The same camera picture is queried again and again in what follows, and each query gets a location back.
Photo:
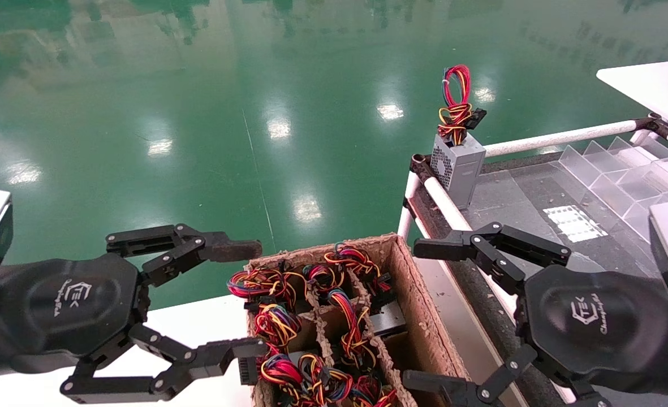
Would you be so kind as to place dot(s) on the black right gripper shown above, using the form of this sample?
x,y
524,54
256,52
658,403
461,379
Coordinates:
x,y
594,328

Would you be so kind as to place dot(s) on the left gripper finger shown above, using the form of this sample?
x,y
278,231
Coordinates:
x,y
226,250

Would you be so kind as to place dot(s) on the brown divided cardboard box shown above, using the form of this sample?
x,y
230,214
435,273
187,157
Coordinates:
x,y
424,316

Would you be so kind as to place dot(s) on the white side table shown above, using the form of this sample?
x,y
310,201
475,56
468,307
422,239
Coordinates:
x,y
662,90

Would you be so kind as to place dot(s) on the clear acrylic divider tray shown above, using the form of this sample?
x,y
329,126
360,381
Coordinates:
x,y
611,169

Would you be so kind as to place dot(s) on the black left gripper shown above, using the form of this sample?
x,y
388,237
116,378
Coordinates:
x,y
68,305

